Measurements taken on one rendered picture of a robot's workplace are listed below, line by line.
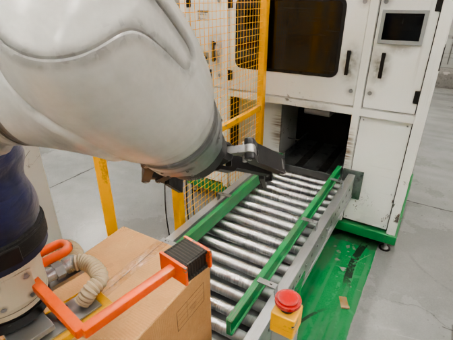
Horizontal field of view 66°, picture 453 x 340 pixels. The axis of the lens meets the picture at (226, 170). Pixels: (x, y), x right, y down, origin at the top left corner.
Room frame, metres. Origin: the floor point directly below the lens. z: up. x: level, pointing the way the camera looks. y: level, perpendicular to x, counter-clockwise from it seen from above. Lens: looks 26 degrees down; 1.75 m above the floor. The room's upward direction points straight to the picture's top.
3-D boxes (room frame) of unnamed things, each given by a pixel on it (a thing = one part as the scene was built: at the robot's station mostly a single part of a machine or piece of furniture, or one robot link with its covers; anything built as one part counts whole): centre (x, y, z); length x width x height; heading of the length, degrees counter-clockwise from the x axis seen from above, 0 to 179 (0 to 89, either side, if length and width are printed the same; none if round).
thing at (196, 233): (1.89, 0.01, 0.60); 1.60 x 0.10 x 0.09; 149
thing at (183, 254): (0.63, 0.09, 1.21); 0.09 x 0.08 x 0.05; 50
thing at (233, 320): (1.61, -0.45, 0.60); 1.60 x 0.10 x 0.09; 149
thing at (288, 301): (0.68, -0.16, 1.02); 0.07 x 0.07 x 0.04
